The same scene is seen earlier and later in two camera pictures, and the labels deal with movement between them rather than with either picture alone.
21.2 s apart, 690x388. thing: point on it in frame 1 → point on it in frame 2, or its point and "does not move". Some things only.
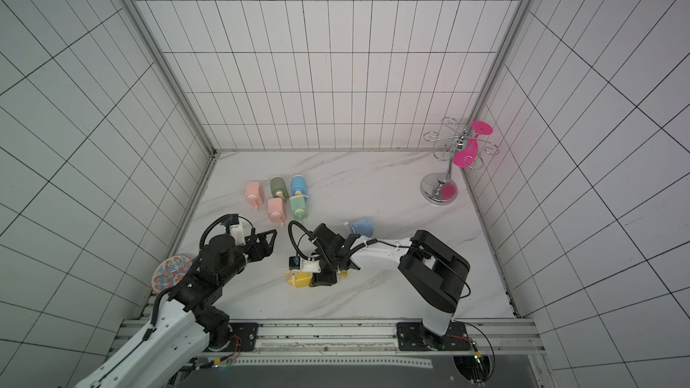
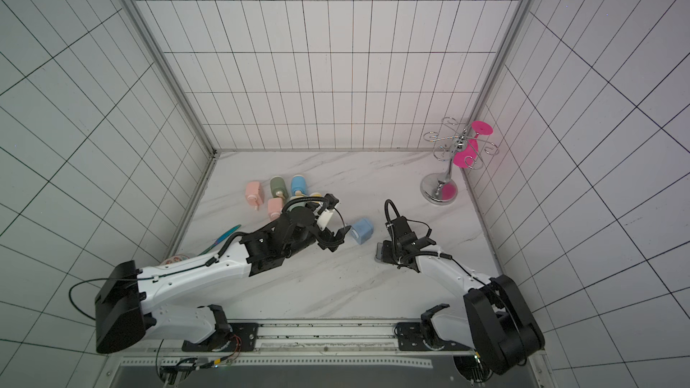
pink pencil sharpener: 254,193 does not move
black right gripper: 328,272 → 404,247
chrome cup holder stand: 440,189 does not move
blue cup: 363,226 does not move
